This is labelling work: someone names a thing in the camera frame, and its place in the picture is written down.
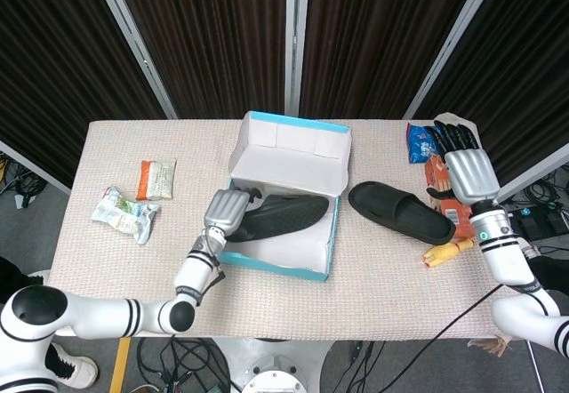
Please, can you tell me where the grey aluminium partition rail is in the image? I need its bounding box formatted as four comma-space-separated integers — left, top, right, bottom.
0, 139, 72, 195
493, 143, 569, 203

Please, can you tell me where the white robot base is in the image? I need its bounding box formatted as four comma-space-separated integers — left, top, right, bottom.
212, 337, 334, 393

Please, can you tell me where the yellow rubber chicken toy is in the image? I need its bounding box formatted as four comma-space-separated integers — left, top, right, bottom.
421, 238, 475, 269

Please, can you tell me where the grey aluminium partition post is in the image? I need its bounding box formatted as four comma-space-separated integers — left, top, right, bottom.
87, 0, 179, 121
284, 0, 312, 121
402, 0, 507, 121

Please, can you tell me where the beige woven tablecloth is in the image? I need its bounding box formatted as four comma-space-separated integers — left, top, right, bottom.
46, 112, 524, 341

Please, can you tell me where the white black high-top sneaker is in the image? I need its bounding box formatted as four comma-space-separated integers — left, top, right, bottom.
44, 342, 99, 389

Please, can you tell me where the black floor cable bundle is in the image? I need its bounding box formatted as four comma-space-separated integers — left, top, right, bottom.
132, 337, 232, 393
0, 152, 48, 210
500, 165, 569, 238

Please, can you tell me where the yellow floor tape strip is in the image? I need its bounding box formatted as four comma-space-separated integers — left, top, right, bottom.
108, 337, 133, 393

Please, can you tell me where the dark ribbed partition panel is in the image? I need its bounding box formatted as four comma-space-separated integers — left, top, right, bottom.
415, 0, 569, 189
0, 0, 166, 188
298, 0, 486, 121
109, 0, 289, 121

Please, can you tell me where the black slipper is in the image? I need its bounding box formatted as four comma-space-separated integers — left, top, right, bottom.
228, 194, 331, 243
348, 180, 457, 246

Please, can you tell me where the orange white snack packet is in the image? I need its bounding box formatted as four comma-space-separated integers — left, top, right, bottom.
135, 159, 178, 202

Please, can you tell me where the blue snack bag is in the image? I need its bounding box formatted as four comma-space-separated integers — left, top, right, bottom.
405, 122, 446, 164

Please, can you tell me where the orange cookie box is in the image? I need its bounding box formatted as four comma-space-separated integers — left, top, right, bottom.
424, 153, 479, 239

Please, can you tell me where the light blue shoe box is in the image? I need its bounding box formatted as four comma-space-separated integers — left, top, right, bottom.
220, 109, 352, 283

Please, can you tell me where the black trouser leg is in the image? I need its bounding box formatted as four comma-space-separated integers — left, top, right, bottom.
531, 253, 569, 296

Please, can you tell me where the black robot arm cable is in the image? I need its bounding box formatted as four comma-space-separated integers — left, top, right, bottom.
424, 282, 506, 348

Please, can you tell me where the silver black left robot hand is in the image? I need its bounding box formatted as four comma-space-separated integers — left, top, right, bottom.
203, 186, 263, 237

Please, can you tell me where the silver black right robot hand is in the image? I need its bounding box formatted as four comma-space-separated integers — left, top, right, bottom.
426, 119, 499, 207

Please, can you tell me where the crumpled white green wrapper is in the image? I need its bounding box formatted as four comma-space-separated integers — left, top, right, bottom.
90, 186, 160, 245

